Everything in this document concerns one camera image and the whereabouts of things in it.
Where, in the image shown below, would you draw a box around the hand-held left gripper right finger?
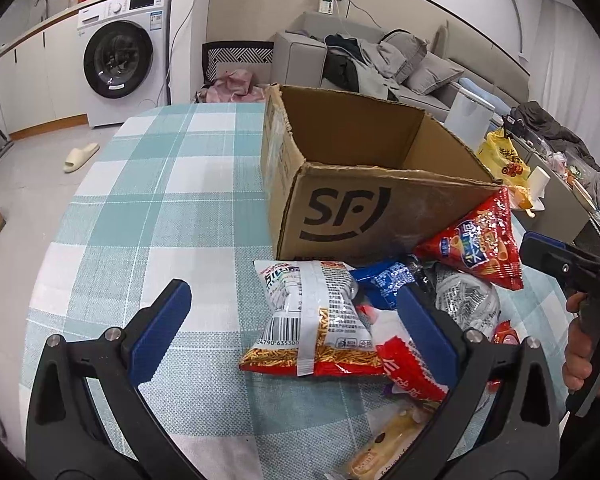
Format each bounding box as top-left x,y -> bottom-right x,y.
397,285 -> 563,480

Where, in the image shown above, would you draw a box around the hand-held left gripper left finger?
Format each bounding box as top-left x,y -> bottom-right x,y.
26,280 -> 203,480

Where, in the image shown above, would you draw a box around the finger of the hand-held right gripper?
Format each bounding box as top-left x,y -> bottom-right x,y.
520,232 -> 581,286

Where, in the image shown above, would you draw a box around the silver white snack packet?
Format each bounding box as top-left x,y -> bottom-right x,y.
425,260 -> 501,341

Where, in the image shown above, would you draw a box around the blue snack packet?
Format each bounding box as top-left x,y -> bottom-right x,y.
351,259 -> 426,311

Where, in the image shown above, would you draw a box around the red triangular chips packet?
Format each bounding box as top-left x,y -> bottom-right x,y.
414,186 -> 525,292

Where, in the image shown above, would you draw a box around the white red noodle snack packet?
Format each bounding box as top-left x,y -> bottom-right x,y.
239,259 -> 386,378

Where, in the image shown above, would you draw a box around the yellow bread packet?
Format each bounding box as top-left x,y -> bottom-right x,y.
330,400 -> 441,480

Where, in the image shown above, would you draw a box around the person's right forearm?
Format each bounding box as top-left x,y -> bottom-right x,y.
557,391 -> 600,480

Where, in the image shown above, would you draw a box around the person's right hand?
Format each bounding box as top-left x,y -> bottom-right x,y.
561,291 -> 600,397

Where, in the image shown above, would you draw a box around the small red snack packet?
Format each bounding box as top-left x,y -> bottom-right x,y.
490,320 -> 523,391

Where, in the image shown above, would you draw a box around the yellow plastic bag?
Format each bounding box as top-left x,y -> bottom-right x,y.
475,129 -> 536,211

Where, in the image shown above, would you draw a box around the dark jacket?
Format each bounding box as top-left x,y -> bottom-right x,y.
510,101 -> 600,171

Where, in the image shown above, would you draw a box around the white tall appliance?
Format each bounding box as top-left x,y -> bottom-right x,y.
445,85 -> 496,146

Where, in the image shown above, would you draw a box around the light blue cushion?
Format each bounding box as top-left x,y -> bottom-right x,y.
457,77 -> 496,111

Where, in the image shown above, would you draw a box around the beige slipper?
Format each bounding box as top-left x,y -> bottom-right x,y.
62,142 -> 101,174

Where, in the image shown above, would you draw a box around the grey pillow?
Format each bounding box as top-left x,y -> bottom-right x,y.
382,30 -> 430,83
405,52 -> 465,95

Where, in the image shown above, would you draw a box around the floor mop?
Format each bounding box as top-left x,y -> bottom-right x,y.
0,107 -> 16,162

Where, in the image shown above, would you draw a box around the grey hoodie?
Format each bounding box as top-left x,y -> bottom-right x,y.
352,37 -> 406,98

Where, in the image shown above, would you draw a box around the pink cloth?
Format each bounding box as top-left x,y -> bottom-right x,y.
200,69 -> 268,105

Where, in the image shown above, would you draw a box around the black clothes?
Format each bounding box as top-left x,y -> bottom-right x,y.
322,34 -> 376,93

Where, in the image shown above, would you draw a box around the white washing machine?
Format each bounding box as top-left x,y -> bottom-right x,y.
76,0 -> 173,128

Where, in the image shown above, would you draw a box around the white kitchen cabinet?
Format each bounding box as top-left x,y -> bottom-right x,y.
0,7 -> 88,136

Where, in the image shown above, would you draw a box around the black white patterned basket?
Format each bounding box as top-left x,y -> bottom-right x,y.
201,40 -> 276,88

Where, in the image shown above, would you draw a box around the grey sofa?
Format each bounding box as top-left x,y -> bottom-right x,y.
272,12 -> 531,126

